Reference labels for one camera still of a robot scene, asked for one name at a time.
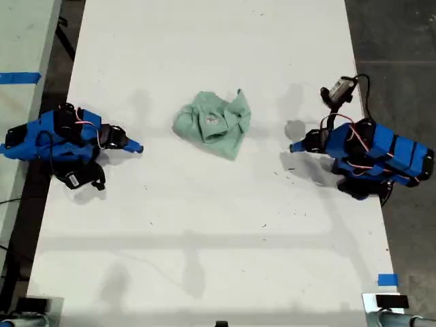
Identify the black arm base cable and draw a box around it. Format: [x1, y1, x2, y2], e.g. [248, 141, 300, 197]
[379, 180, 397, 208]

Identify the pale grey tube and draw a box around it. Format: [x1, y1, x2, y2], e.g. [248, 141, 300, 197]
[0, 312, 50, 327]
[366, 309, 436, 327]

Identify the grey metal plate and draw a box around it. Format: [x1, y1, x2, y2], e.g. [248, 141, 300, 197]
[27, 296, 65, 327]

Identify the pale green T-shirt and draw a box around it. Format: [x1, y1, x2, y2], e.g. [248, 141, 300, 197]
[172, 88, 252, 161]

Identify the black camera cable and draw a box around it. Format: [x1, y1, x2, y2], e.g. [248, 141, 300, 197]
[35, 130, 69, 181]
[355, 73, 373, 120]

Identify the small black box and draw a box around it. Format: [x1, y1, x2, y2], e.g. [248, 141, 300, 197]
[375, 294, 409, 309]
[16, 296, 49, 313]

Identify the black stand leg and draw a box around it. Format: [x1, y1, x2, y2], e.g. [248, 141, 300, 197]
[56, 6, 78, 62]

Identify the long blue tape strip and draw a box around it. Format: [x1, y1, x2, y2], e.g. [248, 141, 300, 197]
[0, 72, 42, 85]

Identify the pale side table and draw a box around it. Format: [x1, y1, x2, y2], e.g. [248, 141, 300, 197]
[0, 0, 63, 273]

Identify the square blue tape piece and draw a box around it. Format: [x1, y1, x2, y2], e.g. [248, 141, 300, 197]
[377, 273, 399, 287]

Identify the white metal plate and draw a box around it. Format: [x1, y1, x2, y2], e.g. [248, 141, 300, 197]
[361, 292, 403, 327]

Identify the black camera box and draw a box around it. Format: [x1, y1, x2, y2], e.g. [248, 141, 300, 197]
[320, 76, 358, 109]
[64, 169, 92, 191]

